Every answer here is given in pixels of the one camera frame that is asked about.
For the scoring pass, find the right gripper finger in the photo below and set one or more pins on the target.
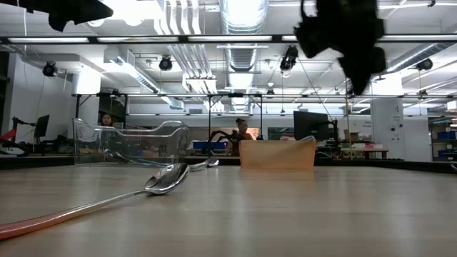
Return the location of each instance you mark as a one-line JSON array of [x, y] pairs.
[[357, 75]]

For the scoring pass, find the black background robot arm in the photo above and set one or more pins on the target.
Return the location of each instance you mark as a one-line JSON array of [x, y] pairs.
[[221, 135]]

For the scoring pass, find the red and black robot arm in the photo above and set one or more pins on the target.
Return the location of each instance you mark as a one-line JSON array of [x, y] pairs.
[[9, 135]]

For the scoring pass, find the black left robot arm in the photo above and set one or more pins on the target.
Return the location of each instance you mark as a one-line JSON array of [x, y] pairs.
[[71, 10]]

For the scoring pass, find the brown cardboard box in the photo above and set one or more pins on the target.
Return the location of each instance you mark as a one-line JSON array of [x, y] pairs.
[[351, 136]]

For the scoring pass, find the black hanging ceiling device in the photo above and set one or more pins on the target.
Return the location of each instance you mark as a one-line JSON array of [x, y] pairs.
[[425, 64], [165, 63], [50, 68], [289, 57]]

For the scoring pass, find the black computer monitor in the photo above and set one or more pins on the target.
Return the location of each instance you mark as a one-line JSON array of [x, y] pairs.
[[42, 125], [310, 125]]

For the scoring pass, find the background work desk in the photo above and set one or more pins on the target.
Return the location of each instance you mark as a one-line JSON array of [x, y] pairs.
[[364, 150]]

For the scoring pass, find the storage shelving with bins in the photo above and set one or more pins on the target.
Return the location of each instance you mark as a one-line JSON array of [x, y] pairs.
[[442, 135]]

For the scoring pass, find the person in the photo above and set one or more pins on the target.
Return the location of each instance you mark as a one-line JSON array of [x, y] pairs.
[[242, 137], [107, 119]]

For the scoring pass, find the black overhead beam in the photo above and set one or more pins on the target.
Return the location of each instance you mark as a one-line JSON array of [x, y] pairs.
[[185, 39]]

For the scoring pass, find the blue storage bin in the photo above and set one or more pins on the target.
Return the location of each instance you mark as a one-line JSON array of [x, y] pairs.
[[207, 145]]

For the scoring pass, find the clear plastic bin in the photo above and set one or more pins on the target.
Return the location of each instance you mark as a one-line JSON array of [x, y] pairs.
[[89, 142]]

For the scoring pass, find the silver ventilation duct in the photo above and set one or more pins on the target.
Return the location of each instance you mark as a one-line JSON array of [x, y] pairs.
[[414, 55], [242, 59]]

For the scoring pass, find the black aluminium table frame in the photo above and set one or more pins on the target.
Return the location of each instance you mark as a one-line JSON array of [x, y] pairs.
[[392, 165]]

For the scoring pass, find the black background workstation frame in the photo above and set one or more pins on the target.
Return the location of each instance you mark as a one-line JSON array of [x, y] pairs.
[[160, 95]]

